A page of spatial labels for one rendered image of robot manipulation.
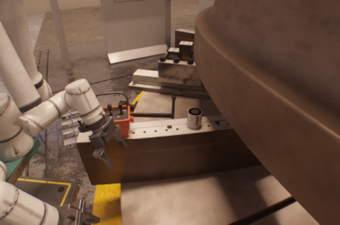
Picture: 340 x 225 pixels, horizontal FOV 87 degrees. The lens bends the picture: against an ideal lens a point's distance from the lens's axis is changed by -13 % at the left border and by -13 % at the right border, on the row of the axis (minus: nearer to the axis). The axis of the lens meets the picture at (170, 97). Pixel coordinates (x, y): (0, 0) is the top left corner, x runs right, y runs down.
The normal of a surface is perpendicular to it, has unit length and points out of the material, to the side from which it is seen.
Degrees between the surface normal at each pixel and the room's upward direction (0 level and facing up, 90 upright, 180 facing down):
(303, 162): 90
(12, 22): 99
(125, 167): 90
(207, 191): 0
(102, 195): 0
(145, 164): 90
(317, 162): 90
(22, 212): 71
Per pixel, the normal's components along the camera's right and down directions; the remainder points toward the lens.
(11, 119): 0.91, 0.22
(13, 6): 0.80, 0.44
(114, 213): 0.00, -0.85
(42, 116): 0.85, -0.11
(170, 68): -0.25, 0.51
